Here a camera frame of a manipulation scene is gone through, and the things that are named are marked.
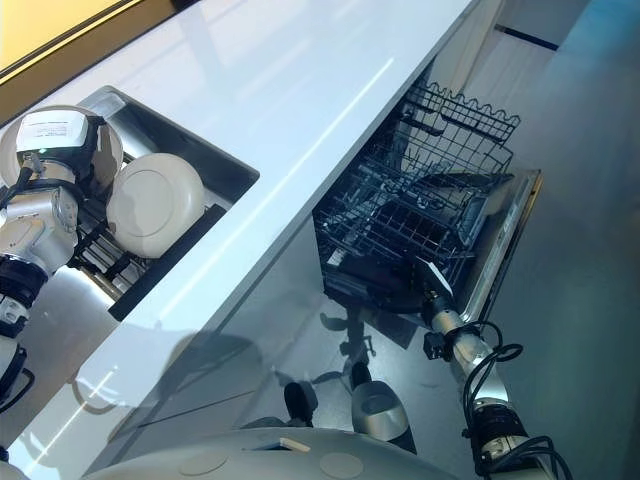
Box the black sink dish rack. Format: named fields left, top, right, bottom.
left=72, top=149, right=229, bottom=322

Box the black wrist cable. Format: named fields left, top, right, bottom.
left=462, top=320, right=523, bottom=436

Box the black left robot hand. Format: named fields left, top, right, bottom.
left=16, top=106, right=115, bottom=199

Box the silver robot right leg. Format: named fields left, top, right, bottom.
left=349, top=362, right=417, bottom=455

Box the stainless steel sink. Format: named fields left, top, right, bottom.
left=72, top=84, right=262, bottom=322

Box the cream round plate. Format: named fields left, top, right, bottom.
left=105, top=152, right=207, bottom=260
left=0, top=103, right=125, bottom=197

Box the wavy-edged black wire dishwasher rack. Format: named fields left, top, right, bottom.
left=397, top=78, right=522, bottom=147

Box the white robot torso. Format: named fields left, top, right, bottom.
left=82, top=425, right=484, bottom=480

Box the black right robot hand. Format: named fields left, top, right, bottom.
left=344, top=255, right=456, bottom=314

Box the stainless dishwasher door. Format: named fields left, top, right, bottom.
left=384, top=168, right=544, bottom=351

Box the dark robot left foot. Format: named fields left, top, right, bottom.
left=283, top=380, right=320, bottom=427

